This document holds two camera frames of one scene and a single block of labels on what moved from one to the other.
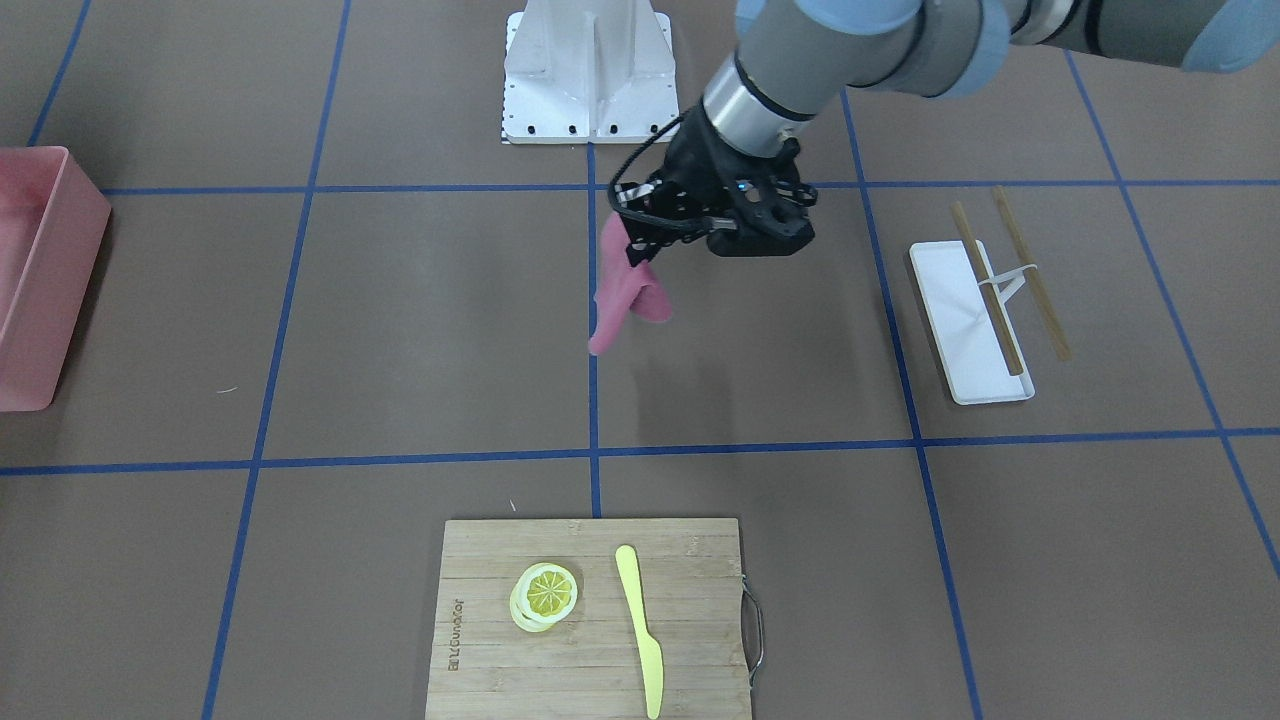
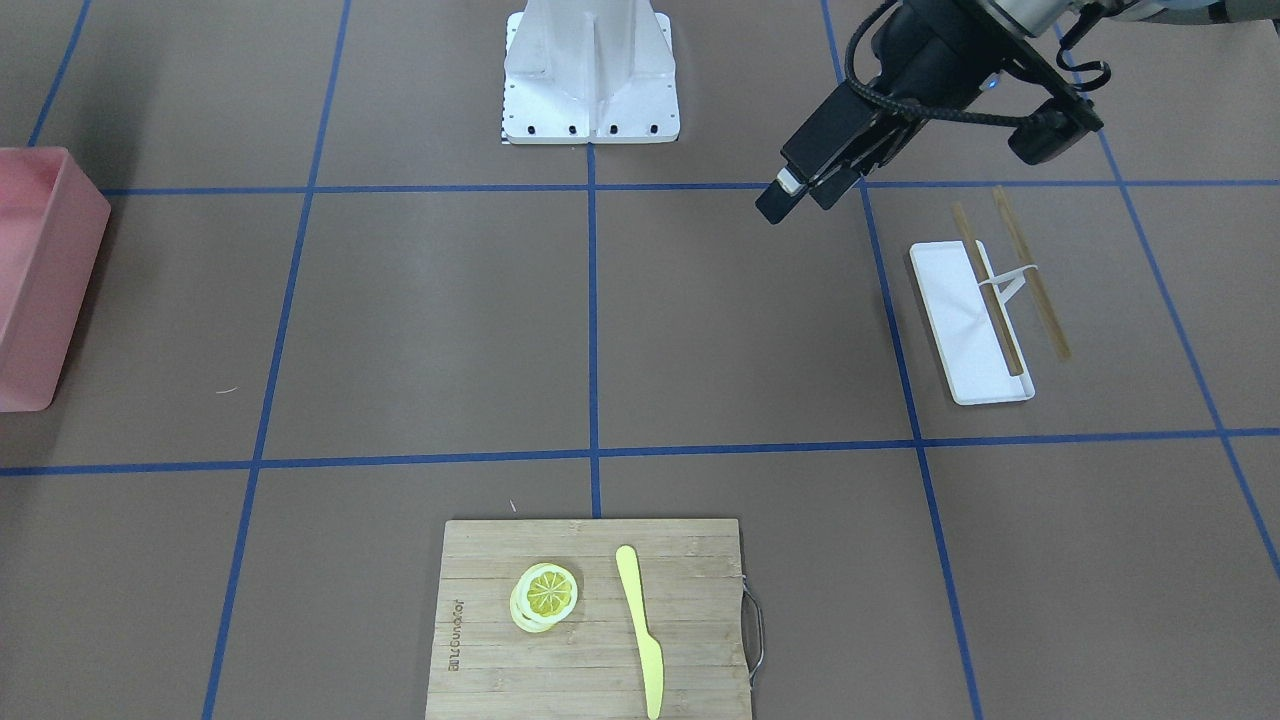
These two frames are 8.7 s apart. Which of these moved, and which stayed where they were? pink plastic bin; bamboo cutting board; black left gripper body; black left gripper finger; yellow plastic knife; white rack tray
Moved: black left gripper finger; black left gripper body
Stayed: yellow plastic knife; bamboo cutting board; pink plastic bin; white rack tray
